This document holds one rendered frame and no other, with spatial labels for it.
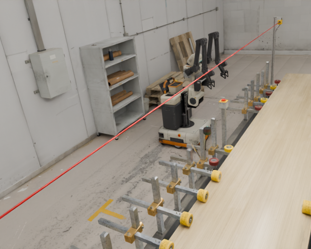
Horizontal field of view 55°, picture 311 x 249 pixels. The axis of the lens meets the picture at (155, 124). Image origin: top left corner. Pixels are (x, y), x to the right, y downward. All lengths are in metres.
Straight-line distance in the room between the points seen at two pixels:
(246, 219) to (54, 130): 3.39
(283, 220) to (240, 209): 0.26
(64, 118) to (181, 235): 3.32
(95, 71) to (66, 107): 0.71
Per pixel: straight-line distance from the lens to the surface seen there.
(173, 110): 4.38
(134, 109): 5.82
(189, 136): 4.39
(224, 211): 2.07
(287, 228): 2.01
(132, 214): 1.83
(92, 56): 4.80
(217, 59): 4.35
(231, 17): 10.34
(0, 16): 4.23
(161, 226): 2.17
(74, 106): 4.94
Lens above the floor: 2.26
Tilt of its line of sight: 24 degrees down
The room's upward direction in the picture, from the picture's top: 7 degrees counter-clockwise
